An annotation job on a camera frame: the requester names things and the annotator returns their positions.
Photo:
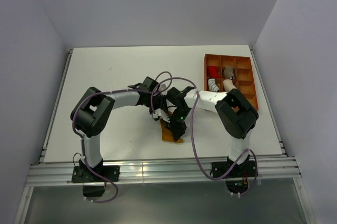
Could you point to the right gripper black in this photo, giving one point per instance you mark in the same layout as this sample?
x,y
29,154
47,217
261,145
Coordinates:
x,y
178,130

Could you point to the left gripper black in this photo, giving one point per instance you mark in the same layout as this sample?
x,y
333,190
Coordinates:
x,y
162,101

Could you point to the mustard yellow sock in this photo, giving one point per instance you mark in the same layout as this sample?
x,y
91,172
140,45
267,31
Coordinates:
x,y
174,130

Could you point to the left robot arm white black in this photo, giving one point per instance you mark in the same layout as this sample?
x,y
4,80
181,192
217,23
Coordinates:
x,y
90,116

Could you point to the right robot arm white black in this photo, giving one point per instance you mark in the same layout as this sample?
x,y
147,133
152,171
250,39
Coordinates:
x,y
236,113

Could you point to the white grey striped rolled sock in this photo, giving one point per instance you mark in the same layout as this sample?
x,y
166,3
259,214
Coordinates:
x,y
212,85

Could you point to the red rolled sock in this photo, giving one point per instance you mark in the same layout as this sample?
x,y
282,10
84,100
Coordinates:
x,y
212,72

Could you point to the beige rolled sock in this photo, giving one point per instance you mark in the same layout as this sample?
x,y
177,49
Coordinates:
x,y
228,85

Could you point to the brown grey rolled sock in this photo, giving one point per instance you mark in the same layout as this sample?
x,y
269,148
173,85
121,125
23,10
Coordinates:
x,y
228,72

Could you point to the orange compartment tray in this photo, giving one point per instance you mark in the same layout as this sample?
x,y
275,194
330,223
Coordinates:
x,y
220,69

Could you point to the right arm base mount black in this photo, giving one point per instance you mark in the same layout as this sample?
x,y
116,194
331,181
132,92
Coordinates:
x,y
237,181

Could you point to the aluminium front rail frame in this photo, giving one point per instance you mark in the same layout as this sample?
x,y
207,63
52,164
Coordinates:
x,y
158,171

